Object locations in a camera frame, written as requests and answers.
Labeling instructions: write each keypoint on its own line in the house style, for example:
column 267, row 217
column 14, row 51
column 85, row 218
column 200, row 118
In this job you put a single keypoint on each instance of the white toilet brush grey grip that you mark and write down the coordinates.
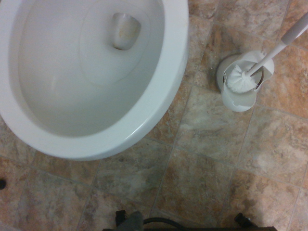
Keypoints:
column 239, row 79

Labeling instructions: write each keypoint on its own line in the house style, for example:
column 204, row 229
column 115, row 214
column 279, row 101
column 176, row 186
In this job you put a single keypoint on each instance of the white toilet bowl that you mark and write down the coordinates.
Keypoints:
column 72, row 120

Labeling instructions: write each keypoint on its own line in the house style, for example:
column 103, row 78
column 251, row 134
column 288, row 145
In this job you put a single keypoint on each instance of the white toilet brush holder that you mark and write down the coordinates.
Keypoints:
column 237, row 103

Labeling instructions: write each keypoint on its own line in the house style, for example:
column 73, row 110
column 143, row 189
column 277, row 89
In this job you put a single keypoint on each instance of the grey green cylindrical object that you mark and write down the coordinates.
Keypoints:
column 134, row 220

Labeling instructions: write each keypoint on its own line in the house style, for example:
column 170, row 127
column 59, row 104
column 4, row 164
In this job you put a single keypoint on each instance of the black table foot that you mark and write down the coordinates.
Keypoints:
column 242, row 219
column 120, row 216

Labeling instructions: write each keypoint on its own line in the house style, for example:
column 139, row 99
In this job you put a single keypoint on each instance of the brown wooden table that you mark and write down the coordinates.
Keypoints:
column 192, row 229

